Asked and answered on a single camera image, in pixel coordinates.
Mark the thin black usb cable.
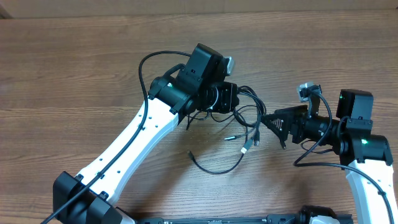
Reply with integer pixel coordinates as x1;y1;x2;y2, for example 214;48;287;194
186;104;289;175

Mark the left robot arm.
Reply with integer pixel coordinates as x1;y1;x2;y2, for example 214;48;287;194
44;44;238;224

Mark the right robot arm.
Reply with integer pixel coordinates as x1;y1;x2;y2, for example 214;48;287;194
262;85;397;223

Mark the cardboard back panel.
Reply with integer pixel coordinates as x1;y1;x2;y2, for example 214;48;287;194
1;0;397;19

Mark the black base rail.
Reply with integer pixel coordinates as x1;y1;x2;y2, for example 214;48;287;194
137;213;308;224

